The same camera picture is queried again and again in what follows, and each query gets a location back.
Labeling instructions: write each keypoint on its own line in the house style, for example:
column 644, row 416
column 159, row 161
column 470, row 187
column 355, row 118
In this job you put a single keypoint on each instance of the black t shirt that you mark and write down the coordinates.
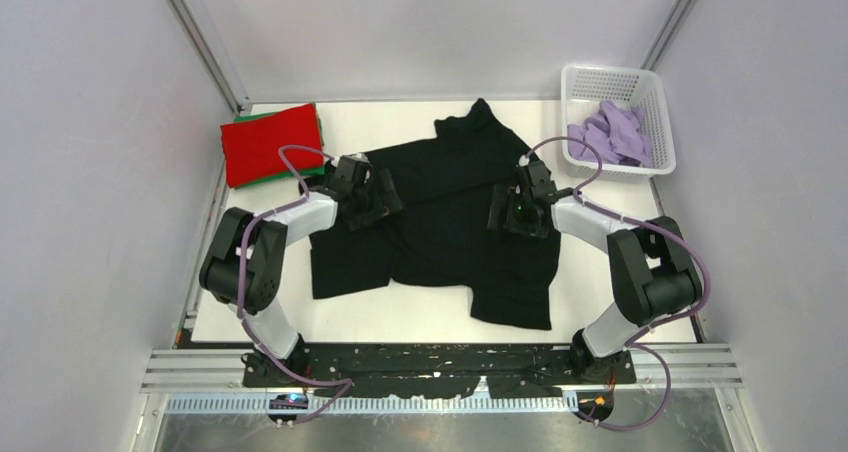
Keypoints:
column 441, row 238

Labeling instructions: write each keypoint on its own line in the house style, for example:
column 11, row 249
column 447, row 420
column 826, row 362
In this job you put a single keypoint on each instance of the aluminium frame rail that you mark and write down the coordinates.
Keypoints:
column 692, row 366

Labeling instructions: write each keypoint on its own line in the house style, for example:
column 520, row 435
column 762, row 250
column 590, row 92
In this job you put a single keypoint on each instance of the right aluminium corner post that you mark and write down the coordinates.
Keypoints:
column 672, row 25

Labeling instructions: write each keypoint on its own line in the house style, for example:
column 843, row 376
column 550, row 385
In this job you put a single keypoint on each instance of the red folded t shirt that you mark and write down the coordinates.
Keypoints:
column 251, row 144

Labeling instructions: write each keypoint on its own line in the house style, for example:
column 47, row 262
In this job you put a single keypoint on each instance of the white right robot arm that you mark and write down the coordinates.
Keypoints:
column 654, row 277

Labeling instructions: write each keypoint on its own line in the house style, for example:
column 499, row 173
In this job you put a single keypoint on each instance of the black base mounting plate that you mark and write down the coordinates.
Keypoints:
column 436, row 371

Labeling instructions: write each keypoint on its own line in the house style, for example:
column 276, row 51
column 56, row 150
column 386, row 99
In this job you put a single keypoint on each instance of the white slotted cable duct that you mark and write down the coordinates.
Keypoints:
column 300, row 404

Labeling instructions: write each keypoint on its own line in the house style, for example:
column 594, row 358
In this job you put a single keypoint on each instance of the left aluminium corner post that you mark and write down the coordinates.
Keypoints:
column 190, row 16

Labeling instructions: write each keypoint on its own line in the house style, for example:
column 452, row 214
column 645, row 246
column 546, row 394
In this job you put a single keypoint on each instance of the purple crumpled t shirt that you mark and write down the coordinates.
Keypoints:
column 615, row 133

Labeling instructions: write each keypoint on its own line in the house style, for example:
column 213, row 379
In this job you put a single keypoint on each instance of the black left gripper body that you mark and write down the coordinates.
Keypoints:
column 367, row 207

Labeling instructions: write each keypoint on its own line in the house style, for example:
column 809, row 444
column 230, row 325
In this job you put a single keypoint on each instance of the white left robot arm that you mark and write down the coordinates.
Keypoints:
column 243, row 265

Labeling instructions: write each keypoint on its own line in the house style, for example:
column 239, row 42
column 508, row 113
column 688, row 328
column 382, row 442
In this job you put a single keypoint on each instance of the white plastic basket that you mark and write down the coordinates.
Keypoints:
column 583, row 87

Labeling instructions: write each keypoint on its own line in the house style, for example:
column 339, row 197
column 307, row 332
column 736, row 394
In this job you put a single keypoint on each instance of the aluminium corner post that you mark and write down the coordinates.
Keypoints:
column 190, row 16
column 672, row 25

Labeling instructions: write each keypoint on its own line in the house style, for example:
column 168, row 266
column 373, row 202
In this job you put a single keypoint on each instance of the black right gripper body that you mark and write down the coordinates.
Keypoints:
column 519, row 218

